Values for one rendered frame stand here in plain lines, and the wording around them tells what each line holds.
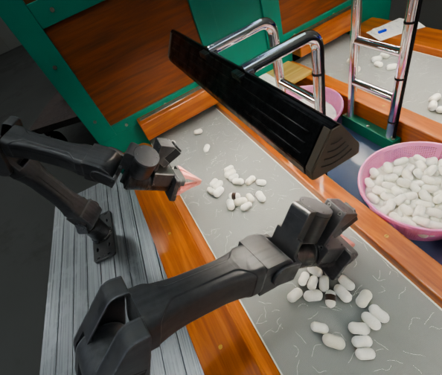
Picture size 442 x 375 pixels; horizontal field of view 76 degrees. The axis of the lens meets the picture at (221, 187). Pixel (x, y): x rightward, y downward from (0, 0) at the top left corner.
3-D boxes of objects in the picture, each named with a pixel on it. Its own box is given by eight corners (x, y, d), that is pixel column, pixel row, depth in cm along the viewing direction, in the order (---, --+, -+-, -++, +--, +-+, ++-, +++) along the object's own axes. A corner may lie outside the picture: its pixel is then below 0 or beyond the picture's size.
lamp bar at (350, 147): (312, 183, 38) (309, 141, 33) (170, 61, 81) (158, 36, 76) (360, 153, 39) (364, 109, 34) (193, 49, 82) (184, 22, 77)
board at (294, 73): (238, 114, 103) (237, 112, 102) (220, 100, 113) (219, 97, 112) (312, 74, 107) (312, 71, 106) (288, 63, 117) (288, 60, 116)
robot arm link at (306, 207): (303, 190, 51) (259, 193, 44) (344, 216, 46) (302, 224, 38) (280, 242, 56) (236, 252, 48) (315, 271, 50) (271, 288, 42)
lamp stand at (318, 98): (277, 223, 78) (239, 73, 47) (242, 183, 92) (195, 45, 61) (333, 189, 81) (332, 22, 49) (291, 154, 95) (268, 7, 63)
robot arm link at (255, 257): (263, 224, 48) (64, 295, 31) (303, 258, 42) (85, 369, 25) (249, 275, 54) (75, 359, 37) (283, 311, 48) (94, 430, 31)
